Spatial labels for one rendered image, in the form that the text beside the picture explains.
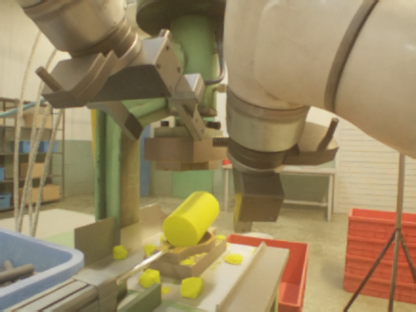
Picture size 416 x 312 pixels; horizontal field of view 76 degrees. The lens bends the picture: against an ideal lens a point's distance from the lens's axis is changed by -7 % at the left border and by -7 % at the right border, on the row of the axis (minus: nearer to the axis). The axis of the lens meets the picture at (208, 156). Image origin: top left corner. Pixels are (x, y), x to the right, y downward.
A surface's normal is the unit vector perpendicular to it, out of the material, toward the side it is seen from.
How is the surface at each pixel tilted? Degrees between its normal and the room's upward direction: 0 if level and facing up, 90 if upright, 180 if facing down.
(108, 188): 90
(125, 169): 90
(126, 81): 146
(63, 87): 56
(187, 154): 90
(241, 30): 116
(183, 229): 106
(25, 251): 81
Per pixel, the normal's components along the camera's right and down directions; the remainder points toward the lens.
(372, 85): -0.82, 0.31
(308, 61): -0.65, 0.45
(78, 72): -0.31, -0.54
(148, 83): -0.24, 0.84
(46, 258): -0.39, -0.13
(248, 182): 0.04, -0.74
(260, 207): 0.01, 0.67
